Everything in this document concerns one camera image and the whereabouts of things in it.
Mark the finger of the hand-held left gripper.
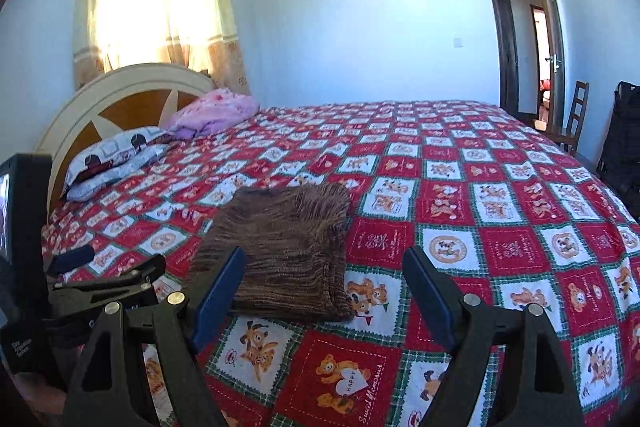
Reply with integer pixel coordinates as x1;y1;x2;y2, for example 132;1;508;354
46;244;96;277
47;254;167;310

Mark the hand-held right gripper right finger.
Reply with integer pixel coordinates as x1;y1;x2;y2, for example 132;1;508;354
402;246;583;427

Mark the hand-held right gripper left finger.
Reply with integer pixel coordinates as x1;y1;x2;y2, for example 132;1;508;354
61;247;247;427

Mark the brown knitted sweater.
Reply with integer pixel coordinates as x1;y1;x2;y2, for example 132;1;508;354
187;183;357;324

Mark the red checked printed bedspread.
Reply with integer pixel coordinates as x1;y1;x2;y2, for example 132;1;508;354
41;101;640;427

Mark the printed white pillow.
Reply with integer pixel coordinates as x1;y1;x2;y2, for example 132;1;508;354
61;126;176;188
66;146;171;202

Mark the cream and wood headboard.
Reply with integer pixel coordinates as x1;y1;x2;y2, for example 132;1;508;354
35;63;218;218

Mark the pink blanket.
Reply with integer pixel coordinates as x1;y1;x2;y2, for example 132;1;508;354
162;88;261;140

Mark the wooden chair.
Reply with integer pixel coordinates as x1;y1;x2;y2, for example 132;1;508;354
542;81;591;156

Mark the black bag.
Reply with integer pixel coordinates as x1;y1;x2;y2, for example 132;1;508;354
597;81;640;188

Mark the wooden door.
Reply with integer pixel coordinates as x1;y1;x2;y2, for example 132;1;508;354
526;0;567;134

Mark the dark wooden door frame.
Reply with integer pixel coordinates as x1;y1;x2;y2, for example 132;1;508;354
480;0;551;124

